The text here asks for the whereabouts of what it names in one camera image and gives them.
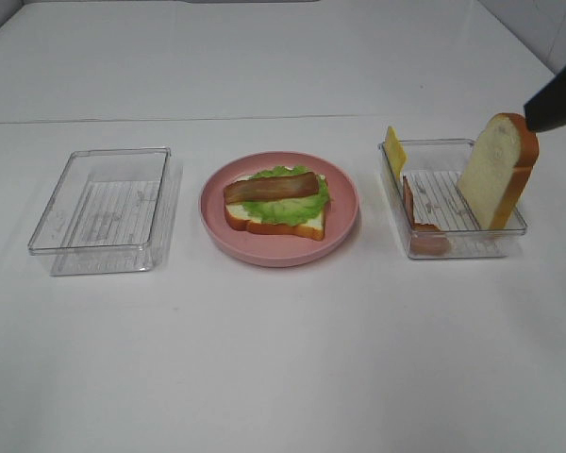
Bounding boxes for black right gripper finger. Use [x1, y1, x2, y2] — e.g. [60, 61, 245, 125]
[524, 66, 566, 132]

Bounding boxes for bread slice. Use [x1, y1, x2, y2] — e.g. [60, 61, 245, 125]
[224, 176, 329, 241]
[457, 112, 539, 230]

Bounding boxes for yellow cheese slice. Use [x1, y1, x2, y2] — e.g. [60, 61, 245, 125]
[384, 126, 408, 182]

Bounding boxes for bacon strip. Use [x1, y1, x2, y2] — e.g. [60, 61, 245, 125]
[224, 172, 320, 204]
[403, 176, 450, 256]

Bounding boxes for green lettuce leaf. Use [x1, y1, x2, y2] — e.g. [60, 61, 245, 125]
[229, 174, 330, 227]

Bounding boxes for clear plastic right tray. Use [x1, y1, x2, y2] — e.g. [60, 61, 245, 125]
[378, 139, 527, 260]

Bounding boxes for clear plastic tray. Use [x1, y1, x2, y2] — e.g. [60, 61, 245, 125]
[378, 139, 527, 260]
[27, 147, 173, 277]

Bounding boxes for pink round plate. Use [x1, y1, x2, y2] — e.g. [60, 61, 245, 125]
[199, 152, 359, 267]

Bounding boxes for clear plastic left tray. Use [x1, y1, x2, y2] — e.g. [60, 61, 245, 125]
[27, 147, 173, 277]

